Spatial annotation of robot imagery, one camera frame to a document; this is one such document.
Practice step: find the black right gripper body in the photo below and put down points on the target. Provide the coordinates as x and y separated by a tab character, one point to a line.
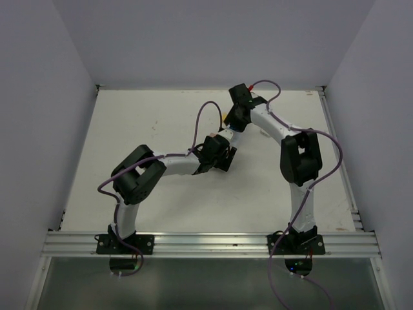
233	119

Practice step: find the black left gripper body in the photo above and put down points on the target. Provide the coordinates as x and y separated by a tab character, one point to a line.
218	160

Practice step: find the white power strip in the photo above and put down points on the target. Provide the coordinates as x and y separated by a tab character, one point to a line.
238	140

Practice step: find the white plug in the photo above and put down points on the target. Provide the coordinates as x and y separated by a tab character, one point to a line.
264	133

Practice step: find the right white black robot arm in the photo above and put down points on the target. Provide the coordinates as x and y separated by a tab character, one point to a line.
300	164

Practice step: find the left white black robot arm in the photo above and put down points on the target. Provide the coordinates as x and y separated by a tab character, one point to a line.
136	176

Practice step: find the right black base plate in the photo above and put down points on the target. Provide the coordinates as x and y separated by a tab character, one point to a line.
292	245

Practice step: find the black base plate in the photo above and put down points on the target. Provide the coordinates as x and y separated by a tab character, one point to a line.
109	244
292	245

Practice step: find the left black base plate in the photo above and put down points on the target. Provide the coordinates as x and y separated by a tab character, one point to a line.
109	244

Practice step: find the aluminium front rail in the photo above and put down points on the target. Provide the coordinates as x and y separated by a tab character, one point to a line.
214	245

